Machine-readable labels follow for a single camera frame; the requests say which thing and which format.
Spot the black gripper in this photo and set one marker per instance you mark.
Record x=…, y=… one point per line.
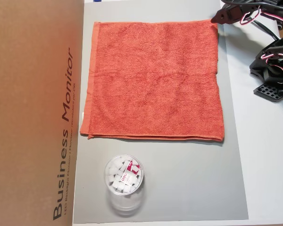
x=222, y=16

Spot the orange terry towel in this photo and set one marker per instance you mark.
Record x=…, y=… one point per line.
x=151, y=80

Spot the black stand leg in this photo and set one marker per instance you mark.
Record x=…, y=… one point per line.
x=280, y=25

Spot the grey table mat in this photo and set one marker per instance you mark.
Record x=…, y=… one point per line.
x=179, y=176

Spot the red labelled eraser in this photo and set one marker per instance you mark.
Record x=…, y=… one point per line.
x=127, y=177

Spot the white eraser cubes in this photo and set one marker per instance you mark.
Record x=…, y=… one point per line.
x=113, y=181

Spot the clear plastic jar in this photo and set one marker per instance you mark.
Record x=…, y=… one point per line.
x=122, y=204

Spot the brown cardboard monitor box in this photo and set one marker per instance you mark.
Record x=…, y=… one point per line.
x=26, y=106

